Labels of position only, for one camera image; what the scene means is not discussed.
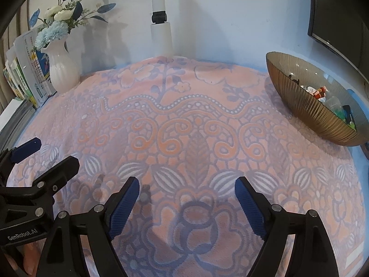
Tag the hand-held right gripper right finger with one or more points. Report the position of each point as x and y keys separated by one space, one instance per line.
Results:
x=249 y=207

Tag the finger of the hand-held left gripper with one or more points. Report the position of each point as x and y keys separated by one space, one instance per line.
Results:
x=63 y=170
x=27 y=150

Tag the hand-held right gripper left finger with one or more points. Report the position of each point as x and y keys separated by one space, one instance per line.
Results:
x=124 y=205

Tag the amber ribbed glass bowl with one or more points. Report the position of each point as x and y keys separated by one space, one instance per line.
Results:
x=299 y=106

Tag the green translucent figurine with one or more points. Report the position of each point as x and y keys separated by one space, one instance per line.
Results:
x=350 y=125

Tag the red toy figure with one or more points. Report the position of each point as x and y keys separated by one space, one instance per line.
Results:
x=320 y=93

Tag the person's left hand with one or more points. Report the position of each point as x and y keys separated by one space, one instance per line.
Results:
x=31 y=259

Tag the grey flat stack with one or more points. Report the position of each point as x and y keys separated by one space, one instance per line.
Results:
x=14 y=118

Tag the green and white book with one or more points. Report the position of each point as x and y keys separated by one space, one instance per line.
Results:
x=16 y=83

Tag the books and leaflets stack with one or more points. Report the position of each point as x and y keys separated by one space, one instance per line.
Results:
x=31 y=63

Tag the white ribbed vase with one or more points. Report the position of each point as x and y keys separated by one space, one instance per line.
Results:
x=62 y=69

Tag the pink patterned blanket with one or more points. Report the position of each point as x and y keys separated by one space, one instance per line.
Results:
x=187 y=121

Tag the blue and white artificial flowers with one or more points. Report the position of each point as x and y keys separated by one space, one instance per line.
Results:
x=60 y=14

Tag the white lamp pole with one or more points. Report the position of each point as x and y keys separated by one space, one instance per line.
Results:
x=161 y=37

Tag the black wall television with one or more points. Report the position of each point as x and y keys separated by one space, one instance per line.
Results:
x=340 y=11

